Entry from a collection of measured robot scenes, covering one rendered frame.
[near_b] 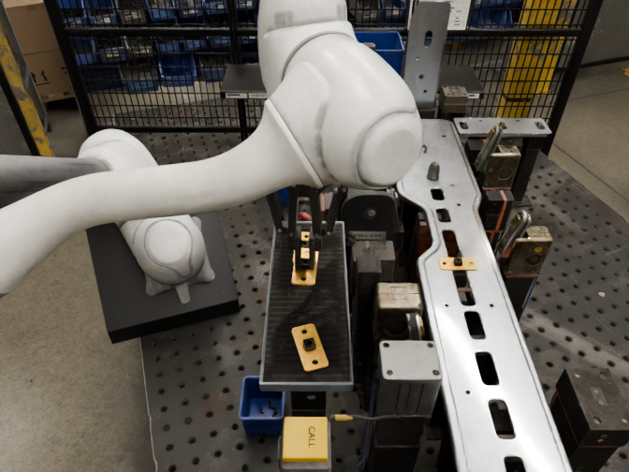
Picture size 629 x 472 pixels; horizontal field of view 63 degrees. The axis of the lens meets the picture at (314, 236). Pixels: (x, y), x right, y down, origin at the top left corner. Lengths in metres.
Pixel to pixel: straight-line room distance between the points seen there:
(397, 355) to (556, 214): 1.18
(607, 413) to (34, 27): 3.75
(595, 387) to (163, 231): 0.90
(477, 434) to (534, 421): 0.11
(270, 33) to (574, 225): 1.50
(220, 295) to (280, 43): 0.96
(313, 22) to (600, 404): 0.78
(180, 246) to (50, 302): 1.58
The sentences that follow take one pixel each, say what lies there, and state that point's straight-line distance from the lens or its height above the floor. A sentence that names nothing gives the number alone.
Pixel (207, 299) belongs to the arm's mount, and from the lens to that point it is 1.44.
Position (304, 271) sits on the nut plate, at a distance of 0.85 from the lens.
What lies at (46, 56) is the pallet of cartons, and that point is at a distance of 4.09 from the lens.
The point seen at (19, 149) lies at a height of 0.24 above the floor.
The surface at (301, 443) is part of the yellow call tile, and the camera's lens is 0.74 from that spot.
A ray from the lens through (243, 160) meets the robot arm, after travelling 0.50.
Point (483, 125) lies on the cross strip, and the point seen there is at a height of 1.00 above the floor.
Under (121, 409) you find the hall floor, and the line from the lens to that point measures 2.23.
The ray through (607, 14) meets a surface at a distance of 4.58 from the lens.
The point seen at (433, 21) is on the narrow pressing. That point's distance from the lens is 1.69.
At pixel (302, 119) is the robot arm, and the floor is 1.60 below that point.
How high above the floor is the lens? 1.83
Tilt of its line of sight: 42 degrees down
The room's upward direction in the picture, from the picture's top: straight up
